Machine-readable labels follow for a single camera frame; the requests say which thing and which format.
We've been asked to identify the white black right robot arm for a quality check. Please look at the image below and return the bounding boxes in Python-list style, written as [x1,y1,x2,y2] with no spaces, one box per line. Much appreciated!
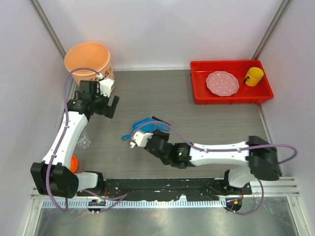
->
[144,130,280,194]

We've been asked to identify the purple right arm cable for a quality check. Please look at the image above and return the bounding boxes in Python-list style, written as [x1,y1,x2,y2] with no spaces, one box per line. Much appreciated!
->
[130,125,298,217]

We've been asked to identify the orange plastic bowl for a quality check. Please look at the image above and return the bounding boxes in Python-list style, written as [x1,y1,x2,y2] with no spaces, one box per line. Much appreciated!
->
[70,155,78,173]

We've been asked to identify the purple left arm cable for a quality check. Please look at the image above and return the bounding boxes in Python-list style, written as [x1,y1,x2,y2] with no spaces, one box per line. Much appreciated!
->
[46,67,128,213]

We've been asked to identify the peach plastic waste bin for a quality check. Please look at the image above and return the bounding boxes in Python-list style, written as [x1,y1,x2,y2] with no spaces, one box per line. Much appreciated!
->
[64,42,114,84]

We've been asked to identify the pink dotted plate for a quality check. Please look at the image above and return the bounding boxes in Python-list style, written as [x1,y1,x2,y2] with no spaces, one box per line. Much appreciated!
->
[206,71,239,97]

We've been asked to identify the red plastic tray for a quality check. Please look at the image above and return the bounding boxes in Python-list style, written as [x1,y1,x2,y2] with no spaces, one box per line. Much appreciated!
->
[190,60,274,105]

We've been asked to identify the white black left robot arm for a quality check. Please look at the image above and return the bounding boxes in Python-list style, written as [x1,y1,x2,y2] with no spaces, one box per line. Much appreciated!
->
[31,78,120,198]

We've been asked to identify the clear plastic cup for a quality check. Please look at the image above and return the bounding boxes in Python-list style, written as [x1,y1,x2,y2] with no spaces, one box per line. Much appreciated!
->
[77,130,91,149]

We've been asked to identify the blue hand brush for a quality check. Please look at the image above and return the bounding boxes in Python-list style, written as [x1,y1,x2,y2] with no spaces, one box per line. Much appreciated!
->
[140,117,170,133]

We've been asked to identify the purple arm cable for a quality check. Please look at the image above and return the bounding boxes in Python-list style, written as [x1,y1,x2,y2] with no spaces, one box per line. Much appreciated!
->
[46,67,128,213]
[130,125,298,217]

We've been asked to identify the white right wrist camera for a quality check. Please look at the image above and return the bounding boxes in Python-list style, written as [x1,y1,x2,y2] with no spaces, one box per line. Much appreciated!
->
[129,130,153,148]

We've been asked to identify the yellow mug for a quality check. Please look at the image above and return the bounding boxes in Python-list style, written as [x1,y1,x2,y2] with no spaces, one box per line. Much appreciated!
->
[244,67,264,87]

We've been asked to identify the blue plastic dustpan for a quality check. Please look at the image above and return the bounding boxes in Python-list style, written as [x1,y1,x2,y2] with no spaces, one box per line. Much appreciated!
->
[121,117,158,141]

